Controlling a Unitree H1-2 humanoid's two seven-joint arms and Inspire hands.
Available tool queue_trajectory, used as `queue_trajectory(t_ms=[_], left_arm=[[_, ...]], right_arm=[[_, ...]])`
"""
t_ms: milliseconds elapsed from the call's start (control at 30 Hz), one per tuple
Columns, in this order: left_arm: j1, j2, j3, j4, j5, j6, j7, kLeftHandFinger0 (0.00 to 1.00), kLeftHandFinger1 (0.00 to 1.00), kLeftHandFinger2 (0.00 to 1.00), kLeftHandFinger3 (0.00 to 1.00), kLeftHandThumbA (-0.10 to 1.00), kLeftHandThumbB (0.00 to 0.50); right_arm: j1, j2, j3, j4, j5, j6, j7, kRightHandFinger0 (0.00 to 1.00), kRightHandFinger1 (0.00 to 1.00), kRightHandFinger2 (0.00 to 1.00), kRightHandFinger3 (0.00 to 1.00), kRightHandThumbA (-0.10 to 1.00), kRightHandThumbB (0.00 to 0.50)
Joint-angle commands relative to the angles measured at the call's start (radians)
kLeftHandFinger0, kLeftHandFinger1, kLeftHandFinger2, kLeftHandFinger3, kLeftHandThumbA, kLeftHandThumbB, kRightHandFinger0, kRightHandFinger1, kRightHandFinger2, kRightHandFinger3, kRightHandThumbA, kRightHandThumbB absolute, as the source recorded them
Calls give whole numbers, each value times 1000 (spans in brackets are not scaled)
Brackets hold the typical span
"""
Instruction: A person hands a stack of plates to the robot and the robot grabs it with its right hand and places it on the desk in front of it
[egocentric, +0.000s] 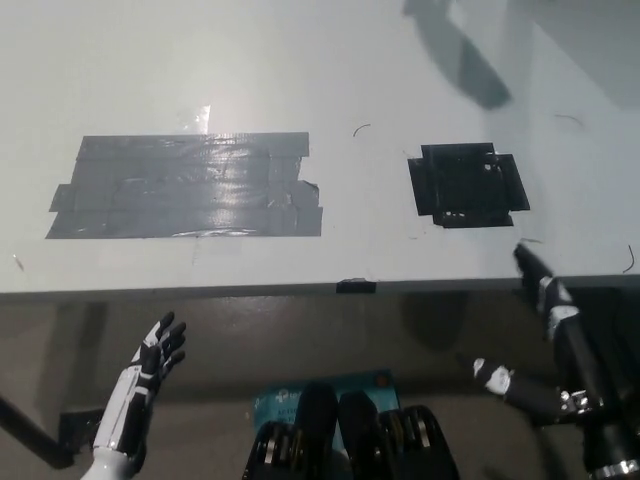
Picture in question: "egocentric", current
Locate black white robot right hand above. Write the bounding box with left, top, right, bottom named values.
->
left=472, top=242, right=640, bottom=472

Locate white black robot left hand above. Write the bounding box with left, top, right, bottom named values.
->
left=92, top=311, right=188, bottom=459

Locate black metal table leg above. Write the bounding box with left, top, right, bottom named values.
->
left=0, top=392, right=76, bottom=470

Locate black tape square patch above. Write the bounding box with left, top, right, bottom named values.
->
left=407, top=142, right=531, bottom=229

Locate teal cardboard box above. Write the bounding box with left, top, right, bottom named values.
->
left=252, top=368, right=404, bottom=451

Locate grey duct tape patch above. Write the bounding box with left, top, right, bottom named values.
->
left=44, top=131, right=324, bottom=240

